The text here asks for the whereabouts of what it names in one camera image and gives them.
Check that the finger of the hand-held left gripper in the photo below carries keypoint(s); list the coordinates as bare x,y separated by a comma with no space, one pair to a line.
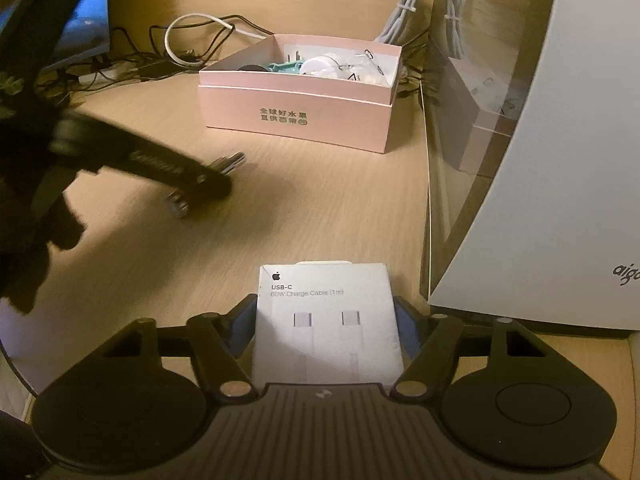
177,206
222,182

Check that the small clear bag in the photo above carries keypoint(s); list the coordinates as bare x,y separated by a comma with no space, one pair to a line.
367,77

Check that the white plug adapter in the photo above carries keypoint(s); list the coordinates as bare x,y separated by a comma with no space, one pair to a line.
295,56

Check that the pink cardboard box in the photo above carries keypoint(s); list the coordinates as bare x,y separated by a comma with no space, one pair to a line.
295,110

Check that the teal plastic clip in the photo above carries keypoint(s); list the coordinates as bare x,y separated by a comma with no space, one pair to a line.
282,66

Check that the blue lit screen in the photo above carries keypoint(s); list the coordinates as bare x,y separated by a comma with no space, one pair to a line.
85,5

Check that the metal paper clip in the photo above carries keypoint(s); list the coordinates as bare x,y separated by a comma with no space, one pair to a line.
369,54

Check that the black round disc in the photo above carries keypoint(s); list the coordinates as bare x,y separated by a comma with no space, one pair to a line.
252,68

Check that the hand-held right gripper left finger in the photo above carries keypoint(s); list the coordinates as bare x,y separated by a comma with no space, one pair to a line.
242,327

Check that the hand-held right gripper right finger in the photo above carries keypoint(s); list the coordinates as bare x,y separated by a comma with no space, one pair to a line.
407,332

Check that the white round charger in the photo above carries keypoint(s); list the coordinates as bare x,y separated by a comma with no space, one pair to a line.
320,66

